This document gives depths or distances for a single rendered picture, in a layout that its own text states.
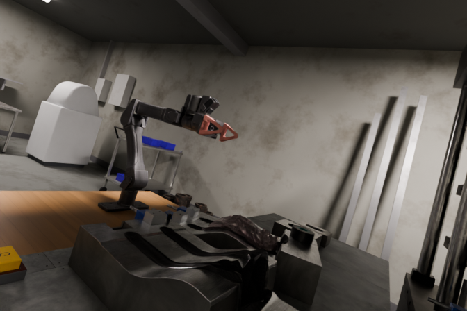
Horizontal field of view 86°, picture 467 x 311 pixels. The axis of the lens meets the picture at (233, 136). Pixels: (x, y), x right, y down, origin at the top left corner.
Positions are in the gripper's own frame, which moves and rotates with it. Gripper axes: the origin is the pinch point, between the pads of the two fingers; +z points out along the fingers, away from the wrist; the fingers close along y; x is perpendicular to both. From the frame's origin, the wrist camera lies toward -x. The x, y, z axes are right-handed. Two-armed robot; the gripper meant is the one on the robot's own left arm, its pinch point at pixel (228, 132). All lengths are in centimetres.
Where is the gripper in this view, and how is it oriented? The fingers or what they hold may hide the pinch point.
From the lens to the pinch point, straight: 83.4
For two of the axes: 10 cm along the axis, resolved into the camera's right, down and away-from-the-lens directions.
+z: 8.2, 2.3, -5.3
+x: -3.0, 9.5, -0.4
